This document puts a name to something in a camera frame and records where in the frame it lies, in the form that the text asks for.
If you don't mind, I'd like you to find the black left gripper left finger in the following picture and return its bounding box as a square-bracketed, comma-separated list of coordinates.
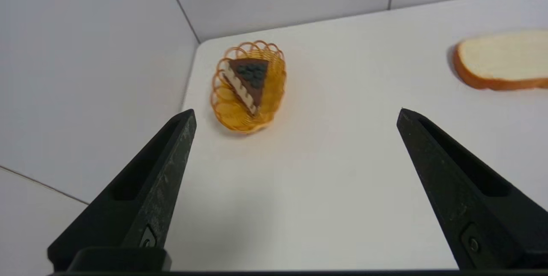
[47, 109, 197, 271]

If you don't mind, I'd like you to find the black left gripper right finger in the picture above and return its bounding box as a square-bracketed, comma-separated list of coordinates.
[396, 108, 548, 270]

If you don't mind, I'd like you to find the chocolate cake slice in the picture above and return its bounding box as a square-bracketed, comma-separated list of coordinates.
[222, 58, 269, 116]

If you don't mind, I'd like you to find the yellow wicker basket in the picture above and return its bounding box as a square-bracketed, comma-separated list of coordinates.
[210, 40, 287, 134]

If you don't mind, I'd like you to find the white bread slice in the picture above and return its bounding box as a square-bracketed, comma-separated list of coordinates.
[453, 29, 548, 91]

